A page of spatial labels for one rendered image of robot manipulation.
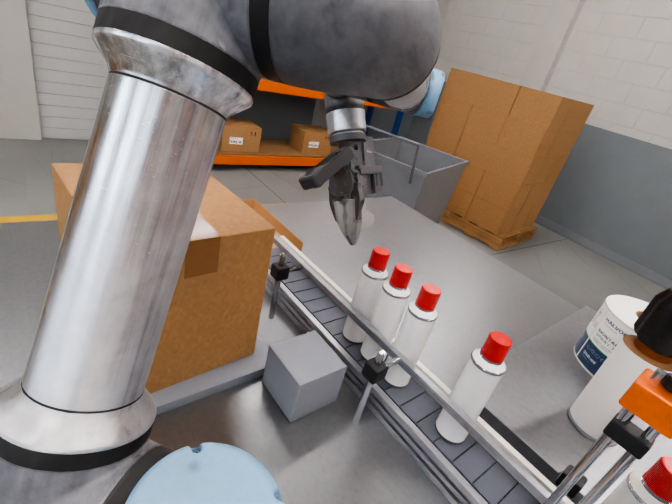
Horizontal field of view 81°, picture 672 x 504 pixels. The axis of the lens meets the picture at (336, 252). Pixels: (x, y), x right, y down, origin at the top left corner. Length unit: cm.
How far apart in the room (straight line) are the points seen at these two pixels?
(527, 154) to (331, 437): 339
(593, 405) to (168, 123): 80
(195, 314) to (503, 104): 360
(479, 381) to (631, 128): 462
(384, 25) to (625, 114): 490
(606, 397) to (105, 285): 78
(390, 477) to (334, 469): 9
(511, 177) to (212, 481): 372
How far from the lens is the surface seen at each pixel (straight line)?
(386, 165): 269
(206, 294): 63
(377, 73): 31
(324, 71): 30
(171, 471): 35
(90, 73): 450
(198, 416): 72
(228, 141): 416
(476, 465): 73
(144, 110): 31
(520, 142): 388
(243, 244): 61
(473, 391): 65
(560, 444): 86
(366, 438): 74
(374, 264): 72
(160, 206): 31
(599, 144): 519
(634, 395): 46
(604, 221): 516
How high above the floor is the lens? 140
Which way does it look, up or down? 28 degrees down
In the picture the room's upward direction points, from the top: 15 degrees clockwise
